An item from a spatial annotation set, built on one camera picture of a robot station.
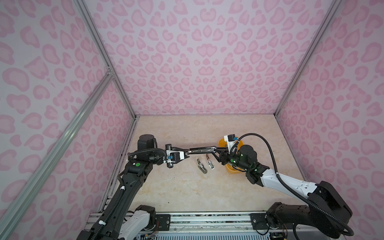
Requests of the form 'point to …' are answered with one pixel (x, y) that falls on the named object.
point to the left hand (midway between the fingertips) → (186, 148)
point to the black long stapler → (202, 150)
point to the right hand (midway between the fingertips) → (214, 149)
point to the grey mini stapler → (201, 166)
